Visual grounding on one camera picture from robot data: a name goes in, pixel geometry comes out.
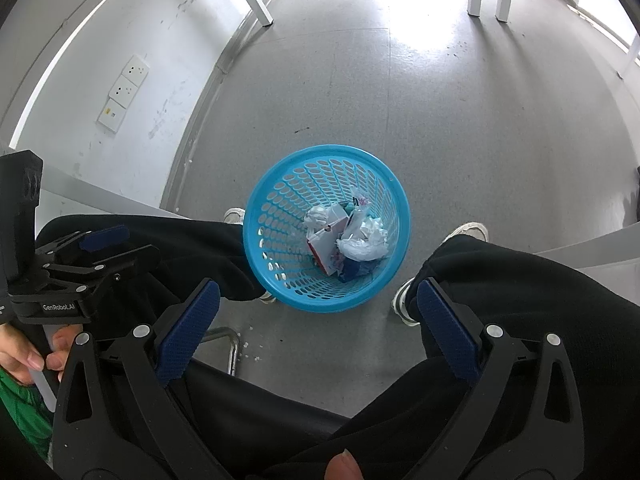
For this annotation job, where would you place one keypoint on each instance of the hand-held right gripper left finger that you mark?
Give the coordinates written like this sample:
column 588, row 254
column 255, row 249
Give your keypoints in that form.
column 187, row 330

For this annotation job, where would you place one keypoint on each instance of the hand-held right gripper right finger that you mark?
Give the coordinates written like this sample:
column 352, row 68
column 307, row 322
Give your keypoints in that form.
column 447, row 330

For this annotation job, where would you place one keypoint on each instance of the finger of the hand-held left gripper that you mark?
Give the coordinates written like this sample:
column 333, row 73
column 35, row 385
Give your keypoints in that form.
column 135, row 260
column 105, row 237

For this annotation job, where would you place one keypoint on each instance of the blue plastic bag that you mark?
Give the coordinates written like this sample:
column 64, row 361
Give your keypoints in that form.
column 357, row 268

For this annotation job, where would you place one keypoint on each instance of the white paper towel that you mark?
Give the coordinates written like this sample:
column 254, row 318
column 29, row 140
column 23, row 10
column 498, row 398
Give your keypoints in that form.
column 362, row 240

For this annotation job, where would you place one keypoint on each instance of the red white plastic bag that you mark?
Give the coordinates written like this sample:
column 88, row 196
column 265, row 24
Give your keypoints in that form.
column 325, row 247

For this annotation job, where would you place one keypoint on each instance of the blue plastic mesh basket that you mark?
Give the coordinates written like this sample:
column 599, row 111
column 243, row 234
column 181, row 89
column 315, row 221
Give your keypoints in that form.
column 280, row 210

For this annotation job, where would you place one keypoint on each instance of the person's left forearm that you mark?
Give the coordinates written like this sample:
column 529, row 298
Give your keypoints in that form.
column 20, row 410

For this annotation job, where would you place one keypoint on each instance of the person's left hand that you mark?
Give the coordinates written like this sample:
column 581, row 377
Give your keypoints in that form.
column 20, row 355

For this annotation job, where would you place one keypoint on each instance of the person's right hand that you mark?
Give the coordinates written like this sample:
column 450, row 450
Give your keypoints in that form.
column 344, row 467

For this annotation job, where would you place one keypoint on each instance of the person's left leg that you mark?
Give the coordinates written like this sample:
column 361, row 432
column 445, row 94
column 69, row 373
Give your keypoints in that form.
column 175, row 245

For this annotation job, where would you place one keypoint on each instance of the person's right white shoe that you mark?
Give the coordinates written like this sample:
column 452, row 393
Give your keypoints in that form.
column 467, row 232

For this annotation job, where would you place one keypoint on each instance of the person's white shoe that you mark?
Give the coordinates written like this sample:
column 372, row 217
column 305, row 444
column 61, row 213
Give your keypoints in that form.
column 234, row 215
column 467, row 232

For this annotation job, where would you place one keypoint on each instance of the person's left white shoe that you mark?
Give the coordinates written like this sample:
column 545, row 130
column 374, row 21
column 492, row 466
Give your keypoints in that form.
column 234, row 215

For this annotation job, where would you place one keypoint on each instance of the chrome chair frame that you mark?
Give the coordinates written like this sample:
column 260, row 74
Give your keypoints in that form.
column 232, row 350

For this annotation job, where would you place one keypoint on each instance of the white wall sockets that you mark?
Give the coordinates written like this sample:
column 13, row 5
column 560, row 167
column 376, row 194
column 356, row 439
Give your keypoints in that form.
column 112, row 116

